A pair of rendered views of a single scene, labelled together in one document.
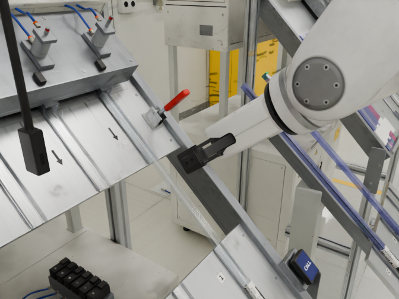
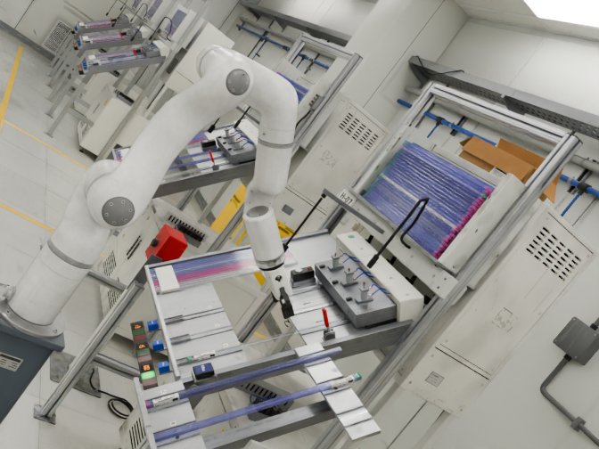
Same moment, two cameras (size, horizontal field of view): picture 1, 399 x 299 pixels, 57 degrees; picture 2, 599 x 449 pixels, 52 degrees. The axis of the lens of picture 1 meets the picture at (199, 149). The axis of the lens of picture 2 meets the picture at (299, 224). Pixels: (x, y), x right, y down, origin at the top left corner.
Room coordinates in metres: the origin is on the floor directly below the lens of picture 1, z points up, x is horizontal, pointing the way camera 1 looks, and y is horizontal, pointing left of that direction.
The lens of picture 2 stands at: (1.14, -1.64, 1.45)
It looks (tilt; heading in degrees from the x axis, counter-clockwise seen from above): 7 degrees down; 115
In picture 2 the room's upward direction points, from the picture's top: 37 degrees clockwise
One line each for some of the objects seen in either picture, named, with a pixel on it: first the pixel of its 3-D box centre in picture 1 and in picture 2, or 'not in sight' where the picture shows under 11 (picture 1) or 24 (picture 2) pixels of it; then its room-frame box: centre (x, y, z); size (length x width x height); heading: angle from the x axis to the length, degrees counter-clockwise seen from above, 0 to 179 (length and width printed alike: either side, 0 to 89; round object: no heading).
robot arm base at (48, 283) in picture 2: not in sight; (49, 283); (0.18, -0.51, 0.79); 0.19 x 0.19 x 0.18
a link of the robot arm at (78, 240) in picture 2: not in sight; (96, 208); (0.16, -0.49, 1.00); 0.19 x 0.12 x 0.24; 148
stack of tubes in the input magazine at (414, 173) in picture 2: not in sight; (430, 200); (0.54, 0.38, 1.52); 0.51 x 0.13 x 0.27; 145
